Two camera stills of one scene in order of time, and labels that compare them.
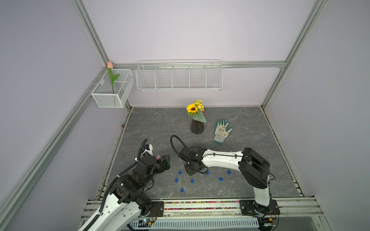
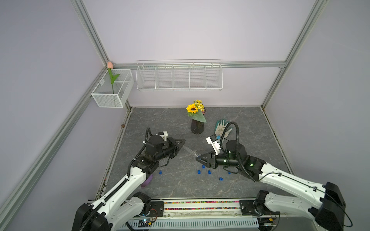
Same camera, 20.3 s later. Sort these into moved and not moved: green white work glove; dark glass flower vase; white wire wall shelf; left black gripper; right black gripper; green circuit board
Moved: left black gripper; right black gripper
Not moved: green circuit board; green white work glove; dark glass flower vase; white wire wall shelf
